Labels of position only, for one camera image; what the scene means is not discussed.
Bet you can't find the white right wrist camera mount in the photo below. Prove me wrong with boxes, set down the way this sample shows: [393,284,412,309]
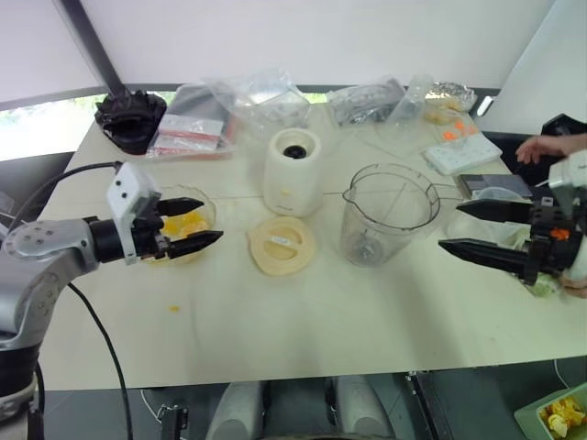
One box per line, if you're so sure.
[548,149,587,276]

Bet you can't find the cream blender base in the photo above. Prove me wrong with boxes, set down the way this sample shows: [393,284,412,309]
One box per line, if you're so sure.
[263,127,324,217]

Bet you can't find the clear glass bowl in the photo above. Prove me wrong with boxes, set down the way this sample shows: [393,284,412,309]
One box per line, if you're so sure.
[146,184,217,265]

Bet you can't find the grey rounded shape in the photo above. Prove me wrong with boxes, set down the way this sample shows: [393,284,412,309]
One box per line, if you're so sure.
[205,379,268,440]
[332,375,395,440]

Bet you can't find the yellow food scraps pile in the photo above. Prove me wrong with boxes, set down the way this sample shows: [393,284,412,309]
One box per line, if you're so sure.
[538,396,584,437]

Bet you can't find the black table bracket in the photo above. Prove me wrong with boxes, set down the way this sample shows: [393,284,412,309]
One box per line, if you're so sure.
[405,370,456,440]

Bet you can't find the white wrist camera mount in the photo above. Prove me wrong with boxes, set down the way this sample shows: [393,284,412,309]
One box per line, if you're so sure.
[548,149,587,276]
[105,161,162,267]

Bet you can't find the black crumpled bag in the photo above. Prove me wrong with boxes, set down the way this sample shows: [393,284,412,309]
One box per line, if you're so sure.
[94,89,169,156]

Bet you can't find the clear crumpled plastic bag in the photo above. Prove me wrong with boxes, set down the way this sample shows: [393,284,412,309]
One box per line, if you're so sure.
[201,68,314,130]

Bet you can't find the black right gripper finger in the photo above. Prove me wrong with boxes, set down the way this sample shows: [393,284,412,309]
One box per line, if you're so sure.
[456,200,534,225]
[437,237,529,277]

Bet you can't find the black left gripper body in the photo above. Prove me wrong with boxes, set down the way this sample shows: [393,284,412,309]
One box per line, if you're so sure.
[130,194,172,263]

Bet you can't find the white power strip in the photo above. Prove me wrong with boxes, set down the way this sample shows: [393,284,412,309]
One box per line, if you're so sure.
[424,136,501,175]

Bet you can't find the dark slanted pole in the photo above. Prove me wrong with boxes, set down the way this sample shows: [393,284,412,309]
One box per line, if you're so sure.
[59,0,126,97]

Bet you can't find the clear plastic container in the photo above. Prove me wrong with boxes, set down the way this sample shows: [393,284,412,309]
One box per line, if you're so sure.
[389,75,435,126]

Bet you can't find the black clamp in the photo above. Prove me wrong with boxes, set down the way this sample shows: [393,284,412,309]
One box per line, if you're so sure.
[158,402,191,440]

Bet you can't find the clear zip bags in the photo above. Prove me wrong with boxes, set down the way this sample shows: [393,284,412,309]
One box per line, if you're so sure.
[164,83,236,138]

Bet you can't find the black flat box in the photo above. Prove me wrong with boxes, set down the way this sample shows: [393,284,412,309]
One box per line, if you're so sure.
[458,173,536,202]

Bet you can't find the zip bag with red strips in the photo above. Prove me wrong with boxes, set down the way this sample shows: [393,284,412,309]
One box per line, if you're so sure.
[146,114,235,160]

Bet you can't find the orange plugs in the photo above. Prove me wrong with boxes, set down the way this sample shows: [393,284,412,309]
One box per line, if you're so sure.
[442,121,478,141]

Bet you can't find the black chair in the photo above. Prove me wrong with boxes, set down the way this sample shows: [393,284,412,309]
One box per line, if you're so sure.
[540,113,587,138]

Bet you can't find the green bin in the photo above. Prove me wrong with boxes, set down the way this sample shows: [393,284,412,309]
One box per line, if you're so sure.
[513,382,587,440]

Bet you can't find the cream blender lid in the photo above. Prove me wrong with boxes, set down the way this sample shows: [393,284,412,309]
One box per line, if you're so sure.
[247,216,318,278]

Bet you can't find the silver foil tray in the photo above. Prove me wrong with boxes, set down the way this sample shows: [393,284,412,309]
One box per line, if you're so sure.
[424,81,477,114]

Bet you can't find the person's bare hand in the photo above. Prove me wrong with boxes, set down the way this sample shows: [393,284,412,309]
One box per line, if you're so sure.
[516,135,570,165]

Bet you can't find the clear blender jar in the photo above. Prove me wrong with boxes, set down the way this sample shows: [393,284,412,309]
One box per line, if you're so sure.
[341,163,464,269]

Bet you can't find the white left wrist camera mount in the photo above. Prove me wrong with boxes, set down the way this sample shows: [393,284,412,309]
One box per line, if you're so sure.
[105,161,162,267]

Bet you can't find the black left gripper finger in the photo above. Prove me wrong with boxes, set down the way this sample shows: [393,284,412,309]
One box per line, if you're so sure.
[167,229,225,261]
[158,197,205,217]

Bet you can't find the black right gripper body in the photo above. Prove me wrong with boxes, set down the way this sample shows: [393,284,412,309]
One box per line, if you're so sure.
[522,196,581,286]

